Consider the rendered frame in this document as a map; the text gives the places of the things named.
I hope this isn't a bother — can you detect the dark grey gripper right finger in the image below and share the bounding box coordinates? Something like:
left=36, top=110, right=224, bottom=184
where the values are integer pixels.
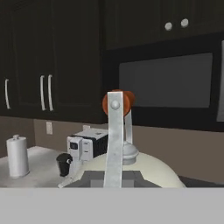
left=121, top=171, right=162, bottom=188

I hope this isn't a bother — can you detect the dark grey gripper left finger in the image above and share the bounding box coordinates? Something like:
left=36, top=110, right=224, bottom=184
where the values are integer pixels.
left=66, top=171, right=105, bottom=188

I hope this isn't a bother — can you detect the cream kettle with orange grip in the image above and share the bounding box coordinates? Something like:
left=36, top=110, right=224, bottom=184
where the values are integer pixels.
left=57, top=89, right=187, bottom=188

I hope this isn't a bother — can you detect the black cup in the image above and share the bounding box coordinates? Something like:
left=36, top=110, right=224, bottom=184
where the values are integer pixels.
left=55, top=152, right=74, bottom=178

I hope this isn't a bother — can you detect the white and black coffee machine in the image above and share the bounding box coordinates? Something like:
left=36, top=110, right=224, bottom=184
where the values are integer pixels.
left=66, top=129, right=109, bottom=165

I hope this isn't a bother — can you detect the black hob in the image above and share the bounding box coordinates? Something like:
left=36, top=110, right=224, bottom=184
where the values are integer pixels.
left=178, top=174, right=224, bottom=188

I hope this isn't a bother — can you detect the white paper towel roll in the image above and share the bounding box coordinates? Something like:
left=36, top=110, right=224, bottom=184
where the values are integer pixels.
left=5, top=134, right=31, bottom=179

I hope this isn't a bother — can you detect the black microwave oven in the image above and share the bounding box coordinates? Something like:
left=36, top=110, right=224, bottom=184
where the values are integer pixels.
left=101, top=31, right=224, bottom=133

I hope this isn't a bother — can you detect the dark cupboard door with knob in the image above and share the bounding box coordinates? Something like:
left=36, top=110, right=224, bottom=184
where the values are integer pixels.
left=174, top=0, right=224, bottom=40
left=103, top=0, right=178, bottom=51

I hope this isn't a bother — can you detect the white bar cupboard handle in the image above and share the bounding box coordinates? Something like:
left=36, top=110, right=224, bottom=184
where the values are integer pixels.
left=39, top=74, right=47, bottom=112
left=46, top=73, right=55, bottom=112
left=3, top=78, right=11, bottom=110

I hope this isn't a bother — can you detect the grey microwave door handle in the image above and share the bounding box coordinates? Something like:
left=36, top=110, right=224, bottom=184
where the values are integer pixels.
left=215, top=39, right=224, bottom=123

